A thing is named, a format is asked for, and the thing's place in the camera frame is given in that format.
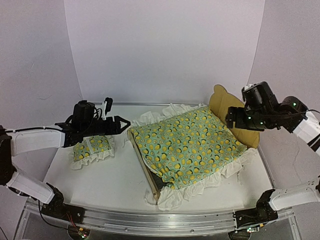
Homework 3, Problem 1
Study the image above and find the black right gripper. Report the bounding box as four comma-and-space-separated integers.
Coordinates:
225, 107, 275, 132

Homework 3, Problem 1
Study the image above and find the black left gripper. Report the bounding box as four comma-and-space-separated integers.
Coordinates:
81, 115, 130, 138

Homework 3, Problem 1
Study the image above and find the wooden pet bed frame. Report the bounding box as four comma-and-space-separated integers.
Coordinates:
126, 83, 261, 206

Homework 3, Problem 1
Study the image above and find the lemon print bed cushion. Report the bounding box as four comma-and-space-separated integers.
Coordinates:
122, 102, 258, 211

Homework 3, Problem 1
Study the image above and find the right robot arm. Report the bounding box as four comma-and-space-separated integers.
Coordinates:
225, 81, 320, 222

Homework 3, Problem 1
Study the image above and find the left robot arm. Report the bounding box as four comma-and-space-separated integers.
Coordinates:
0, 97, 131, 219

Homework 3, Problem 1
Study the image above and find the small lemon print pillow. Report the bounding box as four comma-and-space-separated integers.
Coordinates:
68, 135, 115, 170

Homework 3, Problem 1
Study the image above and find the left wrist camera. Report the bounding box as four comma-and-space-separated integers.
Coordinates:
101, 97, 113, 121

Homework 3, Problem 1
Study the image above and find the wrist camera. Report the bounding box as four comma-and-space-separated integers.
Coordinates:
242, 84, 254, 92
101, 97, 113, 121

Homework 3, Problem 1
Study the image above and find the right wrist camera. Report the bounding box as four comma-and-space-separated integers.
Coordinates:
242, 84, 254, 92

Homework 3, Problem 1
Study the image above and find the aluminium front rail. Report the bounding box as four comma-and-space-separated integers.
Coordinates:
23, 194, 296, 233

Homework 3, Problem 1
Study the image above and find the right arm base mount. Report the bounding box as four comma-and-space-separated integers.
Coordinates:
233, 189, 279, 230

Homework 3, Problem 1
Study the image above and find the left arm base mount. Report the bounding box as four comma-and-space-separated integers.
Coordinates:
40, 183, 85, 224

